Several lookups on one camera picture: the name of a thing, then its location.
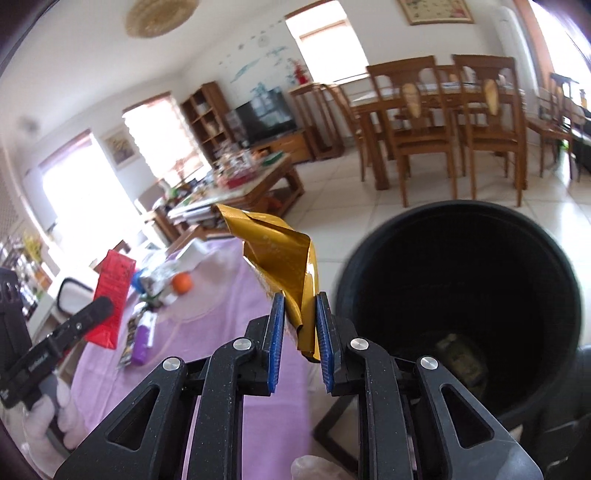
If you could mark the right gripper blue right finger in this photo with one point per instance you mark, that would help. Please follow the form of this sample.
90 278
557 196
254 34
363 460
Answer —
416 419

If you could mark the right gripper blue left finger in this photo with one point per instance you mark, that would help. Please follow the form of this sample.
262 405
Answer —
184 420

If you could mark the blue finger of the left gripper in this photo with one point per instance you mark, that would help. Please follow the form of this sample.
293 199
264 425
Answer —
65 336

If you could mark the red snack box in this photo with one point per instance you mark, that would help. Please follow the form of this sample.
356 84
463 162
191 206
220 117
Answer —
114 282

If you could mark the purple probiotics sachet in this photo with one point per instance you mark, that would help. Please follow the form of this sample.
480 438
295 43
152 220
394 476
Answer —
143 338

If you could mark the gold foil snack bag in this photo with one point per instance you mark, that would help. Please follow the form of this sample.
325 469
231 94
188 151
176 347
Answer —
285 262

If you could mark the white paper roll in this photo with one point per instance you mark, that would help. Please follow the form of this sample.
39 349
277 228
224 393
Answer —
191 255

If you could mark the black round trash bin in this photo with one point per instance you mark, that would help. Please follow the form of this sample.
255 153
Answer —
483 272

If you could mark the left white gloved hand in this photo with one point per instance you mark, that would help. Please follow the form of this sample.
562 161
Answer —
50 415

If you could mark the right white gloved hand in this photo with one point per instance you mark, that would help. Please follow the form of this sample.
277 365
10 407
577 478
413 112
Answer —
310 467

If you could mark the blue white snack bag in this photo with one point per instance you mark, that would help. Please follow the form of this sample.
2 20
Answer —
152 282

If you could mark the purple tablecloth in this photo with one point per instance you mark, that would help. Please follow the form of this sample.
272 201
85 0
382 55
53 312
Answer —
225 296

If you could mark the orange fruit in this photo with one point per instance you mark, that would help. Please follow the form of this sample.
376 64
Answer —
181 283

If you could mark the small framed flower picture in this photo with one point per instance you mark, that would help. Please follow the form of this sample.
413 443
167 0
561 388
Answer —
120 147

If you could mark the wooden coffee table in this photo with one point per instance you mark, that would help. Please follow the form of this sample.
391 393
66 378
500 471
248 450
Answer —
272 189

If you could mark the wooden bookshelf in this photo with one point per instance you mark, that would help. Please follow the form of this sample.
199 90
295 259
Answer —
205 111

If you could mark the black flat television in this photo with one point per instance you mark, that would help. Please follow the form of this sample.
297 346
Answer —
265 116

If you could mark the wooden tv cabinet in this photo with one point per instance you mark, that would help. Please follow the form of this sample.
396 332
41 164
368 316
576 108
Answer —
295 144

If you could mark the wooden chair by window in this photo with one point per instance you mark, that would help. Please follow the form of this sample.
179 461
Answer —
348 119

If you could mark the round beaded ceiling lamp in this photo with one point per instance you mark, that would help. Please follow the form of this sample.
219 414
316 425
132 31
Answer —
154 18

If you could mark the wooden side chair far right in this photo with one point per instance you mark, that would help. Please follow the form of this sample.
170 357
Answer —
560 120

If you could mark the tall wooden plant stand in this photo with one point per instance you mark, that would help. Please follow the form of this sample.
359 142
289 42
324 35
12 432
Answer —
318 121

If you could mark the wooden dining table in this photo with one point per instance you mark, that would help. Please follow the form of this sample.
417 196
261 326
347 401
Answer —
366 109

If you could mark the wooden dining chair front right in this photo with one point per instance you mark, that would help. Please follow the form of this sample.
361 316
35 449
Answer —
492 105

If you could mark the wooden dining chair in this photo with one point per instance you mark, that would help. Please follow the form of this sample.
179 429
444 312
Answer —
411 100
492 105

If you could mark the red flower vase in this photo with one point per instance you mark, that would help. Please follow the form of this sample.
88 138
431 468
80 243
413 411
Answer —
298 72

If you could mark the wooden dining chair front left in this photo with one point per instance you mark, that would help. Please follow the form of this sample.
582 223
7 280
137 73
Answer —
411 100

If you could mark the white standing air conditioner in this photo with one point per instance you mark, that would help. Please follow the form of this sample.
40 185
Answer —
515 45

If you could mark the framed floral painting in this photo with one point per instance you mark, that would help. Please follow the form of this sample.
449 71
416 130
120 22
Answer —
426 12

